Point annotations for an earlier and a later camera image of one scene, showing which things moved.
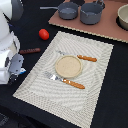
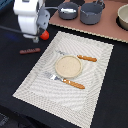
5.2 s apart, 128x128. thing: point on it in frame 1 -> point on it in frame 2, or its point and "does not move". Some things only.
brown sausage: x=33 y=50 does not move
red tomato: x=43 y=34 does not move
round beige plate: x=68 y=66 does not move
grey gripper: x=16 y=65 -> x=41 y=22
